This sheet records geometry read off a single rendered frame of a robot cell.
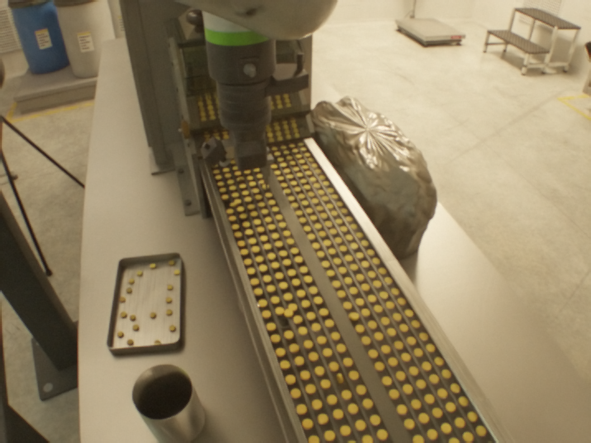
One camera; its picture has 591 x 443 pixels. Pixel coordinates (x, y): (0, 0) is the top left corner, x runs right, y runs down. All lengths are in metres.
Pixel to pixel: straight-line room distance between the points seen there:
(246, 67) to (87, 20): 2.99
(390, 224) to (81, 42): 3.09
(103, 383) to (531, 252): 1.94
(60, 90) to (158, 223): 2.81
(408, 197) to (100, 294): 0.57
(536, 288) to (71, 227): 2.23
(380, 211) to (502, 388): 0.35
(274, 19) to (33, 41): 3.59
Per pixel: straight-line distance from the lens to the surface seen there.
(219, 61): 0.58
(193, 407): 0.58
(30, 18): 3.90
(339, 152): 0.80
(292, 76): 0.62
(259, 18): 0.42
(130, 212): 0.98
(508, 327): 0.80
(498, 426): 0.52
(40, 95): 3.70
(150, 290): 0.80
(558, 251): 2.32
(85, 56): 3.59
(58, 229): 2.38
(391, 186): 0.74
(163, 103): 1.14
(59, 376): 1.77
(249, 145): 0.64
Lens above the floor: 1.39
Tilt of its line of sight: 42 degrees down
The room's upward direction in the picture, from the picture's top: straight up
